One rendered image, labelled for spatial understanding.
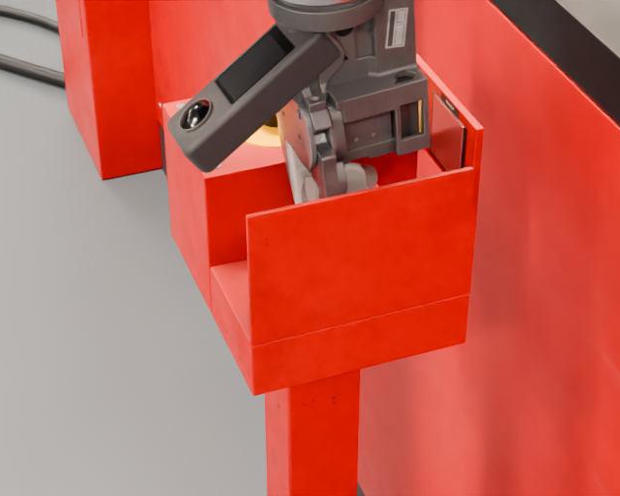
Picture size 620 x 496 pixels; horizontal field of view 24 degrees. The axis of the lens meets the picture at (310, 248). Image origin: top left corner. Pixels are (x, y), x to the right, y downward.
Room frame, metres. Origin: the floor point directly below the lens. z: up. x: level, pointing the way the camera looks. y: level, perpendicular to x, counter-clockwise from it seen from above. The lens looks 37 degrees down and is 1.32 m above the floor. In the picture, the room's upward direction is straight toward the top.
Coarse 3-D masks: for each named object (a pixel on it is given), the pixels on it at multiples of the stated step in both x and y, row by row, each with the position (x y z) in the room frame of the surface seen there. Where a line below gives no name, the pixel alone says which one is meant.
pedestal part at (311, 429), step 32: (320, 384) 0.81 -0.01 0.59; (352, 384) 0.82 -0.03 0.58; (288, 416) 0.80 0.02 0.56; (320, 416) 0.81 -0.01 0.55; (352, 416) 0.82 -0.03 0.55; (288, 448) 0.80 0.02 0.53; (320, 448) 0.81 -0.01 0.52; (352, 448) 0.82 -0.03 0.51; (288, 480) 0.80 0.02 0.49; (320, 480) 0.81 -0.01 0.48; (352, 480) 0.82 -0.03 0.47
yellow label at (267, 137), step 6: (264, 126) 0.87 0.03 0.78; (258, 132) 0.86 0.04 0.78; (264, 132) 0.86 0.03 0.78; (270, 132) 0.86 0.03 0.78; (276, 132) 0.86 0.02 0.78; (252, 138) 0.86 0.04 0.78; (258, 138) 0.86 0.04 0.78; (264, 138) 0.86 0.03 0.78; (270, 138) 0.86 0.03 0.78; (276, 138) 0.86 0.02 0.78; (252, 144) 0.85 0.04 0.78; (258, 144) 0.85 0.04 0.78; (264, 144) 0.85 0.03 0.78; (270, 144) 0.85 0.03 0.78; (276, 144) 0.85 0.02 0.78
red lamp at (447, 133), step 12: (444, 108) 0.81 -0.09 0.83; (432, 120) 0.83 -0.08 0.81; (444, 120) 0.81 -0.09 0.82; (456, 120) 0.80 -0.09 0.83; (432, 132) 0.83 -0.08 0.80; (444, 132) 0.81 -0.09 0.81; (456, 132) 0.79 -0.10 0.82; (432, 144) 0.83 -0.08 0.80; (444, 144) 0.81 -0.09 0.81; (456, 144) 0.79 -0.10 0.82; (444, 156) 0.81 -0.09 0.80; (456, 156) 0.79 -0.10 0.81; (456, 168) 0.79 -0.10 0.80
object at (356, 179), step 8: (344, 168) 0.77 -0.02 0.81; (352, 168) 0.77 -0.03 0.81; (360, 168) 0.77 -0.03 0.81; (352, 176) 0.77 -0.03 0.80; (360, 176) 0.77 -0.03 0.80; (312, 184) 0.77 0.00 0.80; (352, 184) 0.77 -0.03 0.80; (360, 184) 0.77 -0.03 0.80; (312, 192) 0.77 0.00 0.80; (312, 200) 0.77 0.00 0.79
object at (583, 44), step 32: (512, 0) 0.94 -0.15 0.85; (544, 0) 0.90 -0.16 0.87; (576, 0) 0.88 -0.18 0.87; (608, 0) 0.88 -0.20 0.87; (544, 32) 0.89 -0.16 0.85; (576, 32) 0.85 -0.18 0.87; (608, 32) 0.84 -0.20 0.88; (576, 64) 0.85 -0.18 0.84; (608, 64) 0.81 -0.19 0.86; (608, 96) 0.81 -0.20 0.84
